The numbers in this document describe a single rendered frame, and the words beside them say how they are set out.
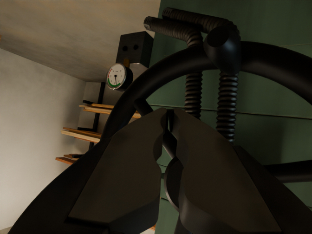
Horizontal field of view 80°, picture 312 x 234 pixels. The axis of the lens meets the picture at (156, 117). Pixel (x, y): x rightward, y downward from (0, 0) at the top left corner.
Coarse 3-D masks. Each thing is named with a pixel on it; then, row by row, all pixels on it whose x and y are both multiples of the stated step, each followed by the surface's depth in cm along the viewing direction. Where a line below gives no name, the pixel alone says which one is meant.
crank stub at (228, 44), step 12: (216, 36) 13; (228, 36) 12; (204, 48) 14; (216, 48) 13; (228, 48) 13; (240, 48) 14; (216, 60) 14; (228, 60) 14; (240, 60) 15; (228, 72) 16
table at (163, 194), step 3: (159, 165) 41; (162, 165) 41; (162, 168) 40; (165, 168) 40; (162, 171) 40; (162, 174) 32; (162, 177) 30; (162, 180) 30; (162, 183) 30; (162, 186) 30; (162, 189) 29; (162, 192) 29; (162, 195) 29; (165, 195) 29; (165, 198) 29; (309, 207) 27
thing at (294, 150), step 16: (208, 112) 37; (240, 128) 34; (256, 128) 32; (272, 128) 31; (288, 128) 30; (304, 128) 29; (240, 144) 33; (256, 144) 32; (272, 144) 31; (288, 144) 30; (304, 144) 29; (272, 160) 31; (288, 160) 29; (304, 160) 28
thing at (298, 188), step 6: (162, 150) 41; (162, 156) 41; (168, 156) 40; (162, 162) 41; (168, 162) 40; (288, 186) 29; (294, 186) 29; (300, 186) 28; (306, 186) 28; (294, 192) 28; (300, 192) 28; (306, 192) 28; (300, 198) 28; (306, 198) 28; (306, 204) 28
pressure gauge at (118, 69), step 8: (120, 64) 43; (128, 64) 45; (112, 72) 44; (120, 72) 43; (128, 72) 42; (112, 80) 44; (120, 80) 42; (128, 80) 42; (112, 88) 43; (120, 88) 43
